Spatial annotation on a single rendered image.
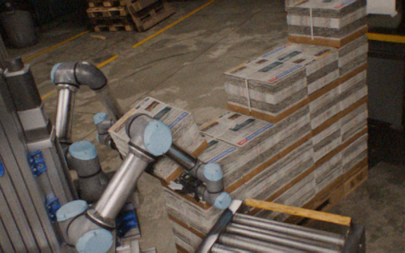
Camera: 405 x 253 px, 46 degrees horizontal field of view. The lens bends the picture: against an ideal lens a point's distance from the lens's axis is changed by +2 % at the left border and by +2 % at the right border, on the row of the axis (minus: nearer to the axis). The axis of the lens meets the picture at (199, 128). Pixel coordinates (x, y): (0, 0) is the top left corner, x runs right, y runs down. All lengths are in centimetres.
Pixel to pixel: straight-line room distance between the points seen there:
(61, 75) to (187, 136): 69
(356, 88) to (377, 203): 78
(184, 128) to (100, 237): 72
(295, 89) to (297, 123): 21
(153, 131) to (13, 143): 54
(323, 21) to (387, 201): 126
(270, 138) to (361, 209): 97
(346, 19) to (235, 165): 111
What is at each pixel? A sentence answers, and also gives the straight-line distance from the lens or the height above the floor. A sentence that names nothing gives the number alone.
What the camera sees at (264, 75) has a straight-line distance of 260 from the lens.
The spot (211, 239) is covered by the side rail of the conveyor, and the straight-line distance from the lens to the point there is 189.
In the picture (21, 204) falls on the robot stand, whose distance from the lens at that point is 201.
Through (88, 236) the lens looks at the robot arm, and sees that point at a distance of 169.
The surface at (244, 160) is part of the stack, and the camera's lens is 246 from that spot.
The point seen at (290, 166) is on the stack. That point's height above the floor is 52.
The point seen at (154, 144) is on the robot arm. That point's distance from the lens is 166.
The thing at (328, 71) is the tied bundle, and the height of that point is 96.
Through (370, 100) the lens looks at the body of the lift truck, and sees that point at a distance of 380.
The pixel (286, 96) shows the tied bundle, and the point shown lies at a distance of 259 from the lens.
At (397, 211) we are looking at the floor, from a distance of 331.
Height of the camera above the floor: 201
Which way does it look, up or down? 26 degrees down
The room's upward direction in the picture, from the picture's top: 10 degrees counter-clockwise
